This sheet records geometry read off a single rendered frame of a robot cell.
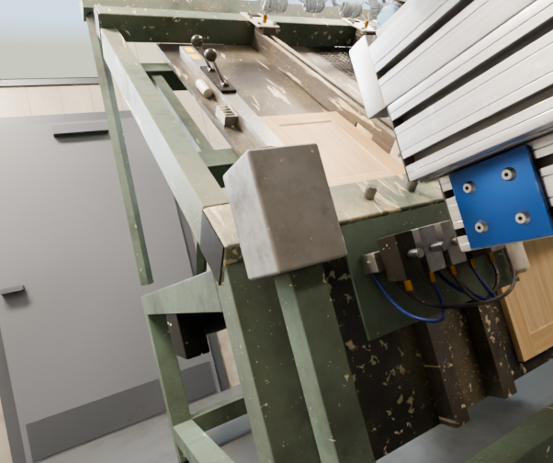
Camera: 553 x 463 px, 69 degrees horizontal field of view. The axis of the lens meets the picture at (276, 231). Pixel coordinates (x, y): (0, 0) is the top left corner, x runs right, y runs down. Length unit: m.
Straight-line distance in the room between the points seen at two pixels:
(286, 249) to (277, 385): 0.32
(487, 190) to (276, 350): 0.49
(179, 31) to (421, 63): 1.46
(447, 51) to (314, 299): 0.36
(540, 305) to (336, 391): 1.20
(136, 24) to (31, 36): 1.86
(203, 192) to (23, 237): 2.26
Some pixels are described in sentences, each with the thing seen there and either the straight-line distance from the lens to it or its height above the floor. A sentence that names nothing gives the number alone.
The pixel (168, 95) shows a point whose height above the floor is 1.42.
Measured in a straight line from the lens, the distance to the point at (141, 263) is 2.03.
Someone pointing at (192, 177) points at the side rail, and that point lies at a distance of 0.88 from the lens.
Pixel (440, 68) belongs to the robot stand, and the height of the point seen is 0.90.
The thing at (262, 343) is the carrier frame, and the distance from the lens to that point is 0.77.
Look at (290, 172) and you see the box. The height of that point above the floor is 0.89.
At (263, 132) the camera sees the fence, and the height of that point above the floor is 1.12.
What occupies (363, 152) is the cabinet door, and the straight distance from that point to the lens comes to 1.20.
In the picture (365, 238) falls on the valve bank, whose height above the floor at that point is 0.77.
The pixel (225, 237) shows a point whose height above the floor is 0.84.
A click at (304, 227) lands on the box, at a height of 0.81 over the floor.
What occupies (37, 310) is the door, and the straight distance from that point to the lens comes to 2.96.
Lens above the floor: 0.76
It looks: 5 degrees up
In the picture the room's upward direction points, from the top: 15 degrees counter-clockwise
